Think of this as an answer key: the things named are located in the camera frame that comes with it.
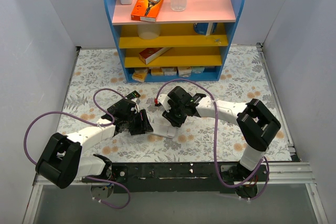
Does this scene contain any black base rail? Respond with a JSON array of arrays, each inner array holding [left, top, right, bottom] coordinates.
[[81, 161, 271, 193]]

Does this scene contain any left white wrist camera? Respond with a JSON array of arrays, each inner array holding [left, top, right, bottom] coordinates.
[[131, 98, 140, 114]]

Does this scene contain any white remote control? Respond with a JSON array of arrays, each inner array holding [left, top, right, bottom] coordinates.
[[150, 119, 177, 138]]

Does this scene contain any floral table mat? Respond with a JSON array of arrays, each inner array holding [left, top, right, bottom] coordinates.
[[57, 46, 277, 162]]

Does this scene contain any light blue small box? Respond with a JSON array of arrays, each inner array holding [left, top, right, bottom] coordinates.
[[192, 66, 205, 74]]

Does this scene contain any white plastic cup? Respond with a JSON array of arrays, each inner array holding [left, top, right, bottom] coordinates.
[[137, 24, 161, 40]]

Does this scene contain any orange razor box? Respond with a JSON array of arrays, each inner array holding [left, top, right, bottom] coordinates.
[[131, 0, 164, 22]]

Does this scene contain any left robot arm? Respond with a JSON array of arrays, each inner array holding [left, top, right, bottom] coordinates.
[[35, 98, 153, 189]]

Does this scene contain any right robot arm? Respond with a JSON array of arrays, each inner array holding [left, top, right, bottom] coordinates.
[[155, 86, 281, 182]]

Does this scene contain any black remote control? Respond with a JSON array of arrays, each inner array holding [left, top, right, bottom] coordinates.
[[124, 90, 141, 100]]

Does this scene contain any red white long box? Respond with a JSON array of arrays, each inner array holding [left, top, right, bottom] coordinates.
[[139, 47, 171, 65]]

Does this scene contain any yellow small box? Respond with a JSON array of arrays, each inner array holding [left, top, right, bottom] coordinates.
[[132, 68, 149, 82]]

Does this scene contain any blue shelf unit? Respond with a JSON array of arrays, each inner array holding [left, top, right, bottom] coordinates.
[[103, 0, 245, 82]]

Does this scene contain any blue white can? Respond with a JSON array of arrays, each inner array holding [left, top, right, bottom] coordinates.
[[193, 23, 217, 36]]

